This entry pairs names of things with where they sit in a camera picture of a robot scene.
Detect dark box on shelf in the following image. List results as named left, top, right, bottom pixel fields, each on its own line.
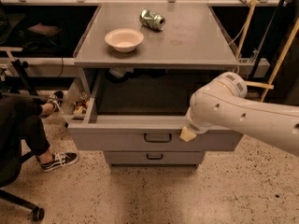
left=28, top=23, right=61, bottom=37

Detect wooden stick frame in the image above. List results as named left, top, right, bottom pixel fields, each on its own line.
left=235, top=0, right=299, bottom=102

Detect grey bottom drawer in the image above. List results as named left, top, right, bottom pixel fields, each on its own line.
left=104, top=151, right=205, bottom=165

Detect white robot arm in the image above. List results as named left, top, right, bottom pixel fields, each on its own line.
left=180, top=72, right=299, bottom=156

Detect crushed green soda can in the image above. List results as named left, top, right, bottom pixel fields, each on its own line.
left=139, top=9, right=165, bottom=31

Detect grey drawer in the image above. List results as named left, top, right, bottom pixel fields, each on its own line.
left=104, top=151, right=205, bottom=165
left=69, top=70, right=242, bottom=152

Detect grey top drawer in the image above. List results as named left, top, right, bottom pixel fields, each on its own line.
left=69, top=70, right=242, bottom=152

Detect black white sneaker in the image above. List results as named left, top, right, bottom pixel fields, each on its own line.
left=39, top=152, right=79, bottom=172

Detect seated person black trousers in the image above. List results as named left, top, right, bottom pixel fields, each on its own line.
left=0, top=97, right=57, bottom=164

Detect white packet in drawer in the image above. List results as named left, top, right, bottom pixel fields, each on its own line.
left=109, top=68, right=134, bottom=78

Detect white paper bowl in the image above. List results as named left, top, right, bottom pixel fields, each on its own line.
left=105, top=28, right=144, bottom=53

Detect grey drawer cabinet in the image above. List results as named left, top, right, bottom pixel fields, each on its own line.
left=73, top=2, right=239, bottom=170

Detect black office chair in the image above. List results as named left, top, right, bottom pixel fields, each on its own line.
left=0, top=147, right=45, bottom=223

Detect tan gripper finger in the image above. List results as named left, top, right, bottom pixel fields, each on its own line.
left=180, top=126, right=197, bottom=142

